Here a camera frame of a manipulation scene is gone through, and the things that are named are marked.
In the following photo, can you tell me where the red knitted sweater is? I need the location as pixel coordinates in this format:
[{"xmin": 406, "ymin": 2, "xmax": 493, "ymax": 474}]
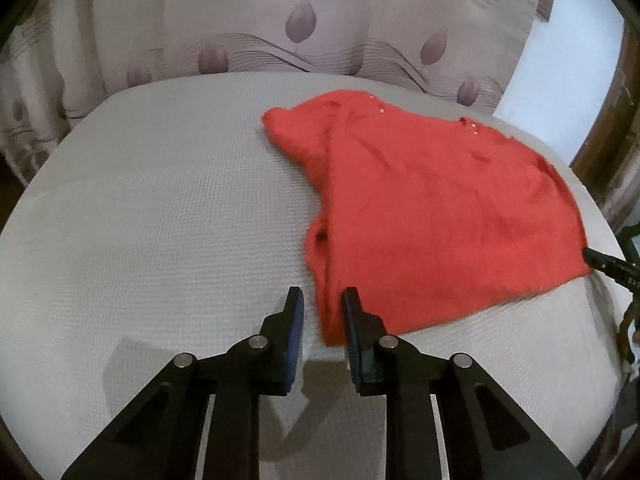
[{"xmin": 262, "ymin": 90, "xmax": 596, "ymax": 347}]

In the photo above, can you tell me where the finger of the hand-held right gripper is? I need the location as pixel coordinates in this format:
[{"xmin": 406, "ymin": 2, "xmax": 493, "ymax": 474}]
[{"xmin": 583, "ymin": 246, "xmax": 640, "ymax": 294}]

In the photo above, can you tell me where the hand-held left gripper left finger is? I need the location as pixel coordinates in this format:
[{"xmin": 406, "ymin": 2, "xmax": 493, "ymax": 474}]
[{"xmin": 60, "ymin": 286, "xmax": 306, "ymax": 480}]

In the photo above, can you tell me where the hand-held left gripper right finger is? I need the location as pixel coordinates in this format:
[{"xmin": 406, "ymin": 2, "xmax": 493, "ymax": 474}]
[{"xmin": 341, "ymin": 287, "xmax": 583, "ymax": 480}]

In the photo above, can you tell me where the brown wooden door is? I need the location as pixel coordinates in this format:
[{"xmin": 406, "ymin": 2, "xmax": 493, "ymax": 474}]
[{"xmin": 570, "ymin": 22, "xmax": 640, "ymax": 186}]

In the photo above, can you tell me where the beige curtain with leaf print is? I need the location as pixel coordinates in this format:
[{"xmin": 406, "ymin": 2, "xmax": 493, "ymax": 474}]
[{"xmin": 0, "ymin": 0, "xmax": 551, "ymax": 188}]

